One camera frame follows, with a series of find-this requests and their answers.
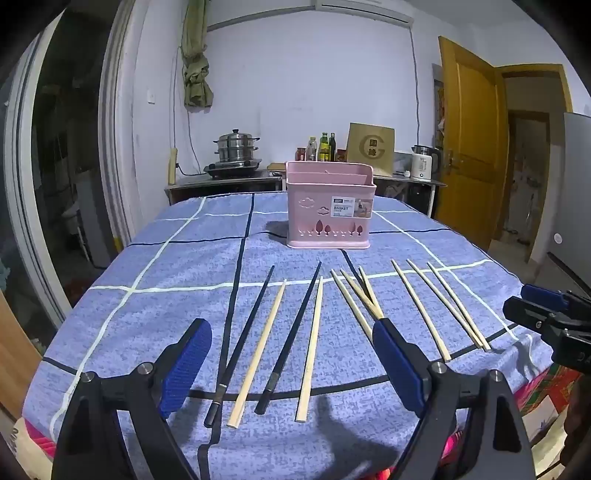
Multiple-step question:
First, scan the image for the white air conditioner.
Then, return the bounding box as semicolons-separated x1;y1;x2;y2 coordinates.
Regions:
315;0;414;25

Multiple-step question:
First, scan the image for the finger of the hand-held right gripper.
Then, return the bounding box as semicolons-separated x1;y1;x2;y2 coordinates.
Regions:
521;284;570;311
502;296;563;332

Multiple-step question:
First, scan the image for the green hanging curtain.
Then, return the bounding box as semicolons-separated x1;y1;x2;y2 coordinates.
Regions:
180;0;216;110

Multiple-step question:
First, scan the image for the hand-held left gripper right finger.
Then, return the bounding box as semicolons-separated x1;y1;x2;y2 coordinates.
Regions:
372;318;539;480

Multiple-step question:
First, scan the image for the grey panel with white knob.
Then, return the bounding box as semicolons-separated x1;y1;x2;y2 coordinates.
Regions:
547;112;591;278

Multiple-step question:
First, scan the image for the brown wooden board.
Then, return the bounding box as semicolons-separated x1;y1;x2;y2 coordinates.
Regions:
0;291;43;418

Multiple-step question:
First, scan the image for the dark metal side table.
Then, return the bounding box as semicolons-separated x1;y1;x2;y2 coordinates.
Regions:
165;168;284;207

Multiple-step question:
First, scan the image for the cardboard box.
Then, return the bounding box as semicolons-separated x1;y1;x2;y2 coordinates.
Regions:
346;123;396;174

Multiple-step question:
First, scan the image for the gas stove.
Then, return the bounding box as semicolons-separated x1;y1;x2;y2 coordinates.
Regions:
204;158;263;178

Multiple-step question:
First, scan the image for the black chopstick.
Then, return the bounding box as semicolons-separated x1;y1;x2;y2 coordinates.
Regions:
254;261;323;415
204;264;276;428

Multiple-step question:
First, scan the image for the sliding glass door frame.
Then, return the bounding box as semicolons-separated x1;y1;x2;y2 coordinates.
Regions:
0;7;155;328

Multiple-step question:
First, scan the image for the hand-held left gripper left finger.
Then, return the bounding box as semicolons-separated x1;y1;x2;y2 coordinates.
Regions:
51;318;213;480

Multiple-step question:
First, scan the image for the pink plastic utensil basket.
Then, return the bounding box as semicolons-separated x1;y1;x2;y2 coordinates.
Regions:
285;161;376;250

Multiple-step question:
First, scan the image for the wooden door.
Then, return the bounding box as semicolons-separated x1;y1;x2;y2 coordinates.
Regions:
437;36;509;253

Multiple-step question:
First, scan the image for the grey table with kettle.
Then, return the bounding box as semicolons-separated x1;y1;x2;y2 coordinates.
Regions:
372;172;448;219

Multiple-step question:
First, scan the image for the wall calendar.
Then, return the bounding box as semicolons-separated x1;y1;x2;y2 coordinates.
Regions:
433;78;447;149

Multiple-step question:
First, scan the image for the steel steamer pot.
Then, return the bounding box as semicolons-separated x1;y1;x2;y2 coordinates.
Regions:
213;129;260;163

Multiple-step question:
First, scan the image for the white electric kettle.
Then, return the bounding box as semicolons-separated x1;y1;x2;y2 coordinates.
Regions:
411;145;442;181

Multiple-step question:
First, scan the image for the blue checked blanket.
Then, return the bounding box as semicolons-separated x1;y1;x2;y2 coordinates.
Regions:
23;191;555;480

